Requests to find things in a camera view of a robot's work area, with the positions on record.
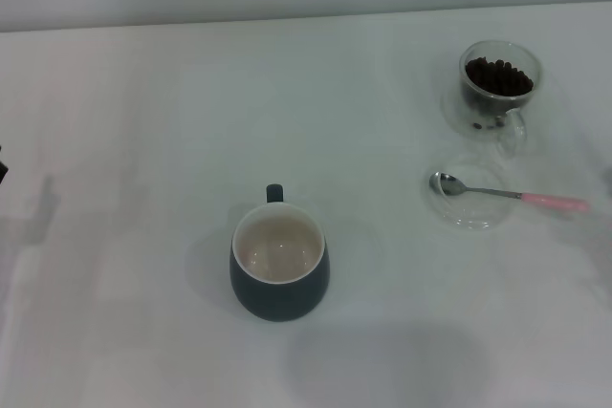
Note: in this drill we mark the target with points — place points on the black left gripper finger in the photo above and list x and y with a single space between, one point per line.
3 169

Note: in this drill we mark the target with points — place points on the dark teal ceramic mug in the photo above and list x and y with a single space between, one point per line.
277 300

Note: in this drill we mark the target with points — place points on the clear glass round dish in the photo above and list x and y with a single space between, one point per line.
471 219

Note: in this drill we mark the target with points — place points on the coffee beans pile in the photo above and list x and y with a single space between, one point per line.
497 76

